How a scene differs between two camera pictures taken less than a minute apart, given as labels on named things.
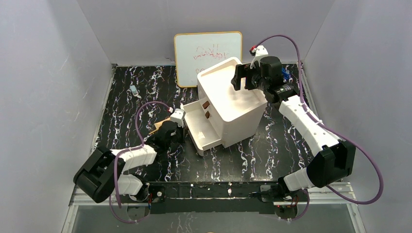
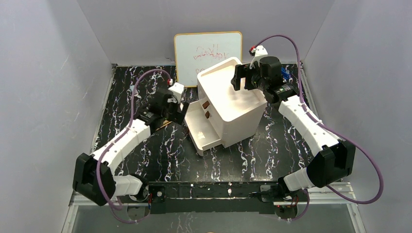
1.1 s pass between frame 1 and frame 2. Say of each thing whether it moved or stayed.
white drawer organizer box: stayed
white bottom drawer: stayed
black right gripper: stayed
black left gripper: moved
